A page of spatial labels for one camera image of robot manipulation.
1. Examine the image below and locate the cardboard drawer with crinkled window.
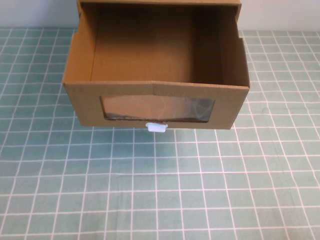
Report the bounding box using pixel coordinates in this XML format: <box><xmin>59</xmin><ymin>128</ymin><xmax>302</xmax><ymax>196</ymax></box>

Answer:
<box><xmin>62</xmin><ymin>2</ymin><xmax>251</xmax><ymax>131</ymax></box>

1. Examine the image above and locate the green checked tablecloth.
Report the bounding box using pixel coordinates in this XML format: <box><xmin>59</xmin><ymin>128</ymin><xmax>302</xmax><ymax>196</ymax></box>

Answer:
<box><xmin>0</xmin><ymin>26</ymin><xmax>320</xmax><ymax>240</ymax></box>

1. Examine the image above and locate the cardboard shell of crinkled-window drawer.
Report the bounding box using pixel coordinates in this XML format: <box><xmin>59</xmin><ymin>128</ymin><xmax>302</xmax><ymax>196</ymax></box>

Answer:
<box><xmin>73</xmin><ymin>0</ymin><xmax>245</xmax><ymax>42</ymax></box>

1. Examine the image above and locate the white handle under crinkled window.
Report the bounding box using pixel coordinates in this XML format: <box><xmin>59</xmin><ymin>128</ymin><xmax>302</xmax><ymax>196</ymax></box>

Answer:
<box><xmin>145</xmin><ymin>122</ymin><xmax>169</xmax><ymax>134</ymax></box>

